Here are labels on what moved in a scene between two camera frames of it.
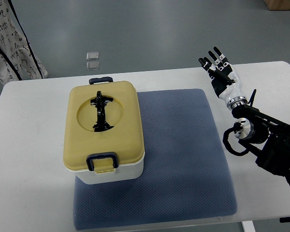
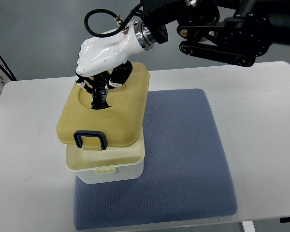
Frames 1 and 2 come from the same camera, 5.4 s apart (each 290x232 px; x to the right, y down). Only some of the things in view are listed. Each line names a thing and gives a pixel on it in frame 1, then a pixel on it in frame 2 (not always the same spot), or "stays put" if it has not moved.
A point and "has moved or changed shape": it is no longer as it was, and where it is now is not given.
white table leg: [248, 226] stays put
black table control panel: [289, 219] stays put
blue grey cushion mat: [185, 175] stays put
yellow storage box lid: [102, 152] has moved or changed shape
